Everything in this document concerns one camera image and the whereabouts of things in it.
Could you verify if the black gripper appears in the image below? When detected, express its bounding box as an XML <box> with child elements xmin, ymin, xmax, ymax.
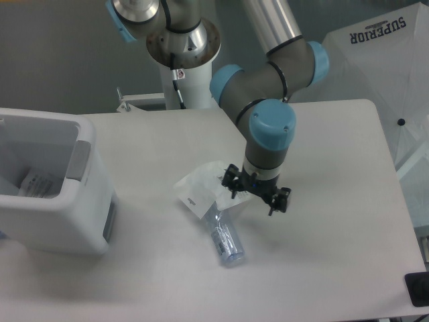
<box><xmin>221</xmin><ymin>164</ymin><xmax>291</xmax><ymax>216</ymax></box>

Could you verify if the white plastic packaging bag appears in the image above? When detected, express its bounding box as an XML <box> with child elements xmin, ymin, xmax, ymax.
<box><xmin>173</xmin><ymin>160</ymin><xmax>254</xmax><ymax>219</ymax></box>

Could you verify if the clear plastic water bottle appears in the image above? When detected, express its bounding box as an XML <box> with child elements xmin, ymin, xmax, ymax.
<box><xmin>202</xmin><ymin>202</ymin><xmax>245</xmax><ymax>268</ymax></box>

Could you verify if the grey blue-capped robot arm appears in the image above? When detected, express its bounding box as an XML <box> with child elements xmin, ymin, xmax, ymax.
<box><xmin>105</xmin><ymin>1</ymin><xmax>329</xmax><ymax>212</ymax></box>

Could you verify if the white trash can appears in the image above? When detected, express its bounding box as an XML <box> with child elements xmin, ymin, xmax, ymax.
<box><xmin>1</xmin><ymin>108</ymin><xmax>116</xmax><ymax>255</ymax></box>

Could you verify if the paper trash in bin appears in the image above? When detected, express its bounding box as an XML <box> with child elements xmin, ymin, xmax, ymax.
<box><xmin>18</xmin><ymin>168</ymin><xmax>63</xmax><ymax>199</ymax></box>

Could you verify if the white superior umbrella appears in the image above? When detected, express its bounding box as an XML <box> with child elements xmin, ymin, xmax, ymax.
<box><xmin>291</xmin><ymin>3</ymin><xmax>428</xmax><ymax>169</ymax></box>

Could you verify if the black device at table corner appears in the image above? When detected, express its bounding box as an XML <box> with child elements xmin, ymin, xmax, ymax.
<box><xmin>404</xmin><ymin>272</ymin><xmax>428</xmax><ymax>307</ymax></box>

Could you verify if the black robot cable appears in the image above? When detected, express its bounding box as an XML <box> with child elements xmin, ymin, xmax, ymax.
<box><xmin>169</xmin><ymin>53</ymin><xmax>187</xmax><ymax>110</ymax></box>

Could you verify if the white metal base frame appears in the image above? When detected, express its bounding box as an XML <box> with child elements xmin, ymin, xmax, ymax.
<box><xmin>116</xmin><ymin>87</ymin><xmax>166</xmax><ymax>113</ymax></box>

